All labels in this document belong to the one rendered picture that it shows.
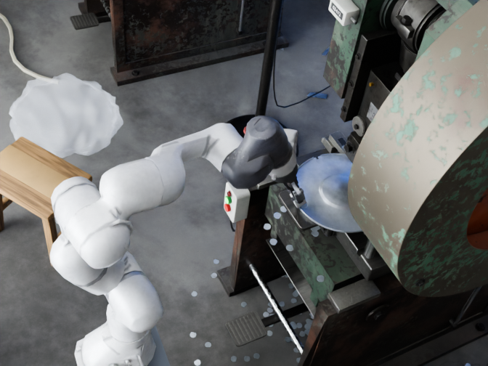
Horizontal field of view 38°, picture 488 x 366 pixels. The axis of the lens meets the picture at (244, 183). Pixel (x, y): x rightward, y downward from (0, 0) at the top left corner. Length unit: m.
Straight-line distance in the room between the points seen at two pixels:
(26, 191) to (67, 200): 1.11
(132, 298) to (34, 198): 0.95
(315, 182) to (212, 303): 0.82
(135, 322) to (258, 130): 0.54
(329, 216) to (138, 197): 0.69
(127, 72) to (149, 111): 0.26
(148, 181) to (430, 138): 0.59
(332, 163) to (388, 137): 0.85
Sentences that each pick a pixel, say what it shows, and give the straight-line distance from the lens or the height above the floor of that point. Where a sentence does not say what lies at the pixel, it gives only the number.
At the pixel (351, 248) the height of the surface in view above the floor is 0.68.
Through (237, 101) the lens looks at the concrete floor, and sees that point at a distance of 3.39.
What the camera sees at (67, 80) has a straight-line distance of 3.24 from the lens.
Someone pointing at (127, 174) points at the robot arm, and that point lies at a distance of 1.46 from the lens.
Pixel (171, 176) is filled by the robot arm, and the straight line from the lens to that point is 1.50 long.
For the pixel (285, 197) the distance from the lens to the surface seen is 2.00.
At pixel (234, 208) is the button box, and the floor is 0.57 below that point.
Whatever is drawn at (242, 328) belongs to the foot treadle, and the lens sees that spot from 2.46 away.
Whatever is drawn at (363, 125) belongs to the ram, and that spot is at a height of 1.01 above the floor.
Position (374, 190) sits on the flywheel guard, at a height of 1.33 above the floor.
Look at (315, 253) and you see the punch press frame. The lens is 2.07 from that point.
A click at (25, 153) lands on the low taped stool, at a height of 0.33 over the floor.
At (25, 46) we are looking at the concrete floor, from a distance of 3.71.
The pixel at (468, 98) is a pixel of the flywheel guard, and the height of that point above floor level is 1.58.
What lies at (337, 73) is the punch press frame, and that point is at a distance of 1.89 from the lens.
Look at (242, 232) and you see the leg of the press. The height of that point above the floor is 0.40.
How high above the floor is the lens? 2.32
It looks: 50 degrees down
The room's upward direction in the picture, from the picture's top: 8 degrees clockwise
